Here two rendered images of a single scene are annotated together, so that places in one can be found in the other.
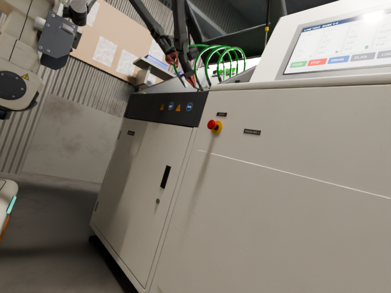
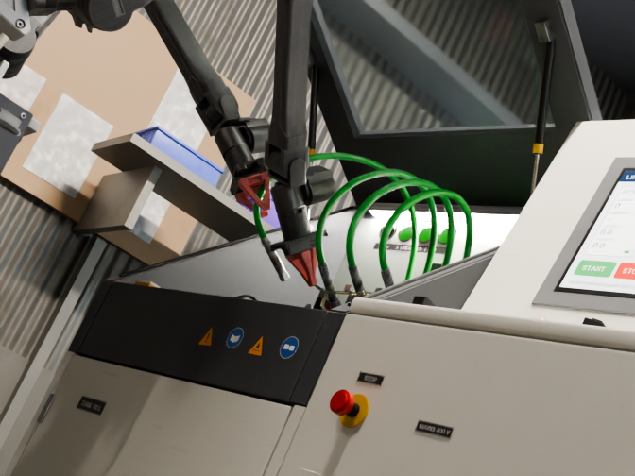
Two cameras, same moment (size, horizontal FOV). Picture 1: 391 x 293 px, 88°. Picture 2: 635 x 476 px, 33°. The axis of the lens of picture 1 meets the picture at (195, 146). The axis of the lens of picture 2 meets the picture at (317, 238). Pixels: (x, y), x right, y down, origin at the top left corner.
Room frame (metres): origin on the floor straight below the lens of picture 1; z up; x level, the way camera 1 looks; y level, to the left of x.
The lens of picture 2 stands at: (-0.77, -0.04, 0.52)
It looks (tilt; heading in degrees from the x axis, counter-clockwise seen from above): 18 degrees up; 5
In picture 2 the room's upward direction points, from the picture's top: 24 degrees clockwise
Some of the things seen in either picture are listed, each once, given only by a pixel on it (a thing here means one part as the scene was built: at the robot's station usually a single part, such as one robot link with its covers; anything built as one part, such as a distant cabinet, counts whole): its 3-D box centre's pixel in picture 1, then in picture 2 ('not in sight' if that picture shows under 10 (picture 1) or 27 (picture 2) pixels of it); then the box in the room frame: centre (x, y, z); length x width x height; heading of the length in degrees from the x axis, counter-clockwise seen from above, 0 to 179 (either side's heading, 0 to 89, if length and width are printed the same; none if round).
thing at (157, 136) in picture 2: (154, 64); (173, 162); (2.52, 0.79, 1.65); 0.28 x 0.19 x 0.09; 126
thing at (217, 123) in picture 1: (213, 125); (346, 405); (0.75, -0.04, 0.80); 0.05 x 0.04 x 0.05; 45
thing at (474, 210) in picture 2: (236, 61); (458, 212); (1.45, -0.11, 1.43); 0.54 x 0.03 x 0.02; 45
